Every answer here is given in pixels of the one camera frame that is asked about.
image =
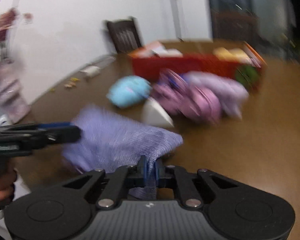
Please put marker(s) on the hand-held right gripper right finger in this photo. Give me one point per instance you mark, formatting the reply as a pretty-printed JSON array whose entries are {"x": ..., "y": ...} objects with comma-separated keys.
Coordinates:
[{"x": 158, "y": 172}]

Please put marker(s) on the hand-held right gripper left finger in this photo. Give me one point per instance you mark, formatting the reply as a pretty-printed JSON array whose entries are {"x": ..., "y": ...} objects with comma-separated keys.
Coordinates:
[{"x": 143, "y": 171}]

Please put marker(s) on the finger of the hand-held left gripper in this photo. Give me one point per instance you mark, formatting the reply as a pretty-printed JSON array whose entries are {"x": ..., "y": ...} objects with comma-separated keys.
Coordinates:
[
  {"x": 55, "y": 124},
  {"x": 62, "y": 133}
]

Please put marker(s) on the lavender woven cloth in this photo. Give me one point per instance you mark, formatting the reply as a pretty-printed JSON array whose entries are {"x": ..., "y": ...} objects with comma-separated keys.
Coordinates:
[{"x": 115, "y": 140}]

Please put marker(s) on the white triangular sponge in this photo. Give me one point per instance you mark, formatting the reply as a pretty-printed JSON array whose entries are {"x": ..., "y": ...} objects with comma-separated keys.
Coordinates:
[{"x": 155, "y": 113}]

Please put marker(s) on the blue fluffy puff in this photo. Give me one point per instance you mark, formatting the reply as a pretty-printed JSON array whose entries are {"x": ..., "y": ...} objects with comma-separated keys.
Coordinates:
[{"x": 130, "y": 91}]

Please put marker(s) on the dark purple satin scrunchie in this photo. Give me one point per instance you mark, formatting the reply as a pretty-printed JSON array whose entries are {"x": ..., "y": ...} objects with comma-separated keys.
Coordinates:
[{"x": 168, "y": 90}]

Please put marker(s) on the lavender fluffy cloth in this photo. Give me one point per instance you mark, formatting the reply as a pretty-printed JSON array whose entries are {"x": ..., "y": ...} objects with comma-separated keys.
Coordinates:
[{"x": 219, "y": 87}]

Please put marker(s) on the red cardboard box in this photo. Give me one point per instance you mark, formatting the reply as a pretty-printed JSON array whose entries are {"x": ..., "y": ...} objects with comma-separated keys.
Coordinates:
[{"x": 180, "y": 66}]

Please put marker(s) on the white roll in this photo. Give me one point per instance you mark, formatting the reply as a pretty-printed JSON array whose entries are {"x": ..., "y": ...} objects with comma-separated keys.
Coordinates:
[{"x": 168, "y": 52}]

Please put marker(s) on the yellow plush toy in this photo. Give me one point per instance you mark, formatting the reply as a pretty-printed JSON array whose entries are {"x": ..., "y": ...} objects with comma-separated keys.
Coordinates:
[{"x": 229, "y": 53}]

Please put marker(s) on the person's left hand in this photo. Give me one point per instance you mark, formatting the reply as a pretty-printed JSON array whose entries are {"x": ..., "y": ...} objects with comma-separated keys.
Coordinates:
[{"x": 1, "y": 187}]

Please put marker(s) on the small white device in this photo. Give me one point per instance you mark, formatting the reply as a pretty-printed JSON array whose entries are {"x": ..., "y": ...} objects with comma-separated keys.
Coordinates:
[{"x": 3, "y": 120}]

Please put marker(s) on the scattered dried petals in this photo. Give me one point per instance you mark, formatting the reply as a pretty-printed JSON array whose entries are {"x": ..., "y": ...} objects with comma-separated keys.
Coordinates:
[{"x": 71, "y": 83}]

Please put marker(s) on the white charger block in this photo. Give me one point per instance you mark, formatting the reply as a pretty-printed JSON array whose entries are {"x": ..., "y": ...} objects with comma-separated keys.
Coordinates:
[{"x": 91, "y": 70}]

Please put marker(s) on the dark wooden chair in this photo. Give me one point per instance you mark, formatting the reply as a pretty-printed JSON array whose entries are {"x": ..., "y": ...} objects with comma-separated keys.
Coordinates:
[
  {"x": 125, "y": 36},
  {"x": 234, "y": 26}
]

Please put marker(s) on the sliding glass door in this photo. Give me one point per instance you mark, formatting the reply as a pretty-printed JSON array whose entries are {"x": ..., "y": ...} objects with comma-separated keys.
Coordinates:
[{"x": 249, "y": 5}]

